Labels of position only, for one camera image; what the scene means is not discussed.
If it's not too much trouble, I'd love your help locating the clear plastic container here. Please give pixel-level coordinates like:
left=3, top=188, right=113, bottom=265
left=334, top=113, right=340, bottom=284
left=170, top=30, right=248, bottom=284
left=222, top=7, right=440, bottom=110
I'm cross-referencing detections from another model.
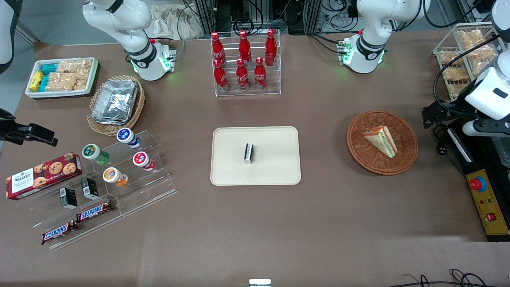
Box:
left=492, top=136, right=510, bottom=168

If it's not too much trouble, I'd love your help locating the blue lid drink bottle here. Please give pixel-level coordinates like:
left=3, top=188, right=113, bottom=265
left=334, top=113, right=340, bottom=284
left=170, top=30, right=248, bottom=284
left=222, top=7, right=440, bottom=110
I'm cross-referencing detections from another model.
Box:
left=116, top=128, right=141, bottom=149

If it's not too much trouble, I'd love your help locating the black cable bundle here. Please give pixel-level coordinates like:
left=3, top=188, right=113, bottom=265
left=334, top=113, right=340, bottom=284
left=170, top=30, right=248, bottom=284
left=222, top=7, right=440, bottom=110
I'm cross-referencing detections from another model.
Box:
left=388, top=269, right=510, bottom=287

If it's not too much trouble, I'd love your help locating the oval tan wicker basket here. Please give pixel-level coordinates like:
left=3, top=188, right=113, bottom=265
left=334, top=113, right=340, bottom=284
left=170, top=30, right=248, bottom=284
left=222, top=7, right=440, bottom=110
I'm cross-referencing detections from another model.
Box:
left=86, top=75, right=146, bottom=136

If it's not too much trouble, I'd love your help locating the round brown wicker basket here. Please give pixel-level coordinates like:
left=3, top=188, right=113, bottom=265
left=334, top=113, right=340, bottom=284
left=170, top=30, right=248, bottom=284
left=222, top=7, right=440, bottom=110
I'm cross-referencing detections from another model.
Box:
left=346, top=110, right=419, bottom=176

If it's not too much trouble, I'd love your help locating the clear acrylic bottle rack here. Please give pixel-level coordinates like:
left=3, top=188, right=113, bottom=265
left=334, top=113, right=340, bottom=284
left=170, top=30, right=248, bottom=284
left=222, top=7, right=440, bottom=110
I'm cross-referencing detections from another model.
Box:
left=210, top=29, right=282, bottom=98

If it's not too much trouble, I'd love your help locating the triangle sandwich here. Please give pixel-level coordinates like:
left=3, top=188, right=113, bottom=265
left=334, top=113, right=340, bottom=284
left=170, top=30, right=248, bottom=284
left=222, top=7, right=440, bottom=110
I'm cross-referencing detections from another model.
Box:
left=363, top=126, right=398, bottom=159

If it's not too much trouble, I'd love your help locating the small black carton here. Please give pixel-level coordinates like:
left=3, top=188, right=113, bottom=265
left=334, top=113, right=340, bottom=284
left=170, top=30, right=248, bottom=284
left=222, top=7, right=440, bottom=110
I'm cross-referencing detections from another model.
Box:
left=81, top=177, right=100, bottom=200
left=59, top=187, right=78, bottom=210

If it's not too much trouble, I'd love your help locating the yellow control box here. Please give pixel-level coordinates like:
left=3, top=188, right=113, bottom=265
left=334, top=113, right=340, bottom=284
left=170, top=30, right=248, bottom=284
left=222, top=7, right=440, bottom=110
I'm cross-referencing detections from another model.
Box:
left=465, top=169, right=510, bottom=236

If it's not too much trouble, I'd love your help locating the black countertop appliance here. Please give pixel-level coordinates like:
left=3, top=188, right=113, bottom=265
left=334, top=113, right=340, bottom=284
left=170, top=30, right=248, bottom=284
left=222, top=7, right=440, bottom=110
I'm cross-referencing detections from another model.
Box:
left=446, top=118, right=510, bottom=242

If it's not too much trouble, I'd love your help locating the green lid drink bottle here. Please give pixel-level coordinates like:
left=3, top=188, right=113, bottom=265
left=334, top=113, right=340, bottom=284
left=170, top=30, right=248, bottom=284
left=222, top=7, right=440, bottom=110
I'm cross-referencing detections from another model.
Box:
left=82, top=143, right=110, bottom=165

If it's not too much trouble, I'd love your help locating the orange lid drink bottle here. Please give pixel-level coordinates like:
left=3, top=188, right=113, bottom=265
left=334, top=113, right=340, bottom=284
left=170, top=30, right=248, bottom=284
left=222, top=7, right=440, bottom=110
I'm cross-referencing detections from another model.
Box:
left=102, top=167, right=129, bottom=188

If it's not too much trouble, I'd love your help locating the white wire shelf rack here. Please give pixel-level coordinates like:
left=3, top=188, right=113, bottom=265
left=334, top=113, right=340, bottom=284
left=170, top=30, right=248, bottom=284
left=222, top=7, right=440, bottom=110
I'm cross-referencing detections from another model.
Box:
left=432, top=22, right=510, bottom=101

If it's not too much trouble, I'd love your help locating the red Walkers cookie box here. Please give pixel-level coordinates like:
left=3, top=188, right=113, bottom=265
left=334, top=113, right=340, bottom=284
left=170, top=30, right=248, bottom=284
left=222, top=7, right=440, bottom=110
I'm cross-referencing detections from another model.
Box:
left=6, top=152, right=82, bottom=201

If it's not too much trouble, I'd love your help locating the silver appliance handle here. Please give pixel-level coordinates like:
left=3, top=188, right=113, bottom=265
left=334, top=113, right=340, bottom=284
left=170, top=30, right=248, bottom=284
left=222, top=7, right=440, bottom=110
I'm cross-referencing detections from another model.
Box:
left=448, top=129, right=473, bottom=163

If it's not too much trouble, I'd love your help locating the bagged fried snack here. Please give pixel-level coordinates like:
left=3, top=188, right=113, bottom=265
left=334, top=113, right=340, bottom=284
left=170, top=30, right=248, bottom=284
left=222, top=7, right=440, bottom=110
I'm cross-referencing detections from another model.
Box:
left=442, top=66, right=469, bottom=83
left=439, top=49, right=465, bottom=67
left=466, top=43, right=499, bottom=61
left=448, top=82, right=469, bottom=98
left=473, top=60, right=494, bottom=75
left=458, top=29, right=485, bottom=46

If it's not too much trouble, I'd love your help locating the beige plastic tray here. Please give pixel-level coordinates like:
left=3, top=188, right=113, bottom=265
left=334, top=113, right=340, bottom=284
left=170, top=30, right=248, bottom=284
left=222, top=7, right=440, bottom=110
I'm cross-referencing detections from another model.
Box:
left=210, top=126, right=302, bottom=187

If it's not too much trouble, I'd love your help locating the black power cable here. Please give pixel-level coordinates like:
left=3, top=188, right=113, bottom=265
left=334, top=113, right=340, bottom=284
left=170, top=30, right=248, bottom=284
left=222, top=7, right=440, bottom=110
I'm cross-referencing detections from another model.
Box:
left=432, top=124, right=467, bottom=177

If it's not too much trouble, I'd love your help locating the crumpled beige cloth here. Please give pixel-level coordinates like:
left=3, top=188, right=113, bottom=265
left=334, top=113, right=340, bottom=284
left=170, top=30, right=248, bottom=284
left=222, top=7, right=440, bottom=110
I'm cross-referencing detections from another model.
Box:
left=149, top=3, right=204, bottom=41

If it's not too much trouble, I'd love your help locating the white rectangular snack tray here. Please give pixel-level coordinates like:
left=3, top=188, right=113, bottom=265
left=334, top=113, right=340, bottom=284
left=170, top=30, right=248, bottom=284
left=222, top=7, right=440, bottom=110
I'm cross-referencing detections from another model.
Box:
left=25, top=57, right=100, bottom=98

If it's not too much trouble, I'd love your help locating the clear acrylic step display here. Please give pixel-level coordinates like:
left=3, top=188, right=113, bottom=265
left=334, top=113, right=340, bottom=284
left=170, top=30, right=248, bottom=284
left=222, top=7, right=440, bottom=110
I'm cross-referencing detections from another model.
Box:
left=18, top=129, right=178, bottom=251

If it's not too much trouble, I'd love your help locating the red emergency stop button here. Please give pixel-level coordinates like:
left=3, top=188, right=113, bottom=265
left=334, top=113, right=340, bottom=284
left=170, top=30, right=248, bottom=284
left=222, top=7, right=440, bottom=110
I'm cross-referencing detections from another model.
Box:
left=469, top=175, right=488, bottom=193

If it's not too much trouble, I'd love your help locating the red lid drink bottle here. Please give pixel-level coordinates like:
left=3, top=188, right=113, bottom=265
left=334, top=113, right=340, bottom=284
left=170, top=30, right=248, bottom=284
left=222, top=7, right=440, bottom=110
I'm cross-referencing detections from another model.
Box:
left=132, top=151, right=157, bottom=171

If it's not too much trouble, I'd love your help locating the aluminium frame rack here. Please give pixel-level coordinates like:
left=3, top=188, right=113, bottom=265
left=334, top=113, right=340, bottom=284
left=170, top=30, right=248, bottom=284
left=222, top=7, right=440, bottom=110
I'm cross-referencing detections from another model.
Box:
left=193, top=0, right=359, bottom=35

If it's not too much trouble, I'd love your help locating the bagged rice cracker pack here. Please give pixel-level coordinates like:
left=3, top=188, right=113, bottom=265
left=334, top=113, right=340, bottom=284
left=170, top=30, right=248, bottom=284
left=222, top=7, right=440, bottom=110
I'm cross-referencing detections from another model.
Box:
left=57, top=59, right=92, bottom=74
left=47, top=72, right=77, bottom=92
left=75, top=70, right=92, bottom=90

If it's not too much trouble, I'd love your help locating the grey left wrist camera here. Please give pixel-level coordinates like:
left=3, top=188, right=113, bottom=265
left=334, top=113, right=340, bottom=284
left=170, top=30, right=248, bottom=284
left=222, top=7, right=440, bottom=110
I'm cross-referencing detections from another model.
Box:
left=462, top=118, right=510, bottom=137

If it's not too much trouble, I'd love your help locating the stack of foil containers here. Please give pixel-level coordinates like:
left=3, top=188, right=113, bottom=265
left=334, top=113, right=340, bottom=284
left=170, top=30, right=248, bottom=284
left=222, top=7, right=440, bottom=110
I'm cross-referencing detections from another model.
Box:
left=91, top=79, right=139, bottom=126

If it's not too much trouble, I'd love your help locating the red cola bottle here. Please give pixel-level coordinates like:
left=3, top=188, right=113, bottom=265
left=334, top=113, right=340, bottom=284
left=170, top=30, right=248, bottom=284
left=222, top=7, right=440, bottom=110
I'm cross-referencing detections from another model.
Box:
left=236, top=58, right=250, bottom=91
left=213, top=59, right=229, bottom=92
left=265, top=29, right=277, bottom=67
left=238, top=30, right=252, bottom=65
left=254, top=57, right=267, bottom=90
left=210, top=32, right=227, bottom=67

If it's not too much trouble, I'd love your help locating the yellow snack pack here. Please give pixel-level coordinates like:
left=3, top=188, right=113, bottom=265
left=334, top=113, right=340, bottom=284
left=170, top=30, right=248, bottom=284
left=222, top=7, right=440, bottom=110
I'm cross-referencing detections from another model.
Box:
left=29, top=71, right=44, bottom=92

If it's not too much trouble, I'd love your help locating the Snickers chocolate bar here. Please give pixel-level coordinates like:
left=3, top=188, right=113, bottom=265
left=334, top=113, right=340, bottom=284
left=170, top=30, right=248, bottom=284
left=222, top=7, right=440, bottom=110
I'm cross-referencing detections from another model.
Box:
left=41, top=220, right=79, bottom=245
left=76, top=200, right=114, bottom=223

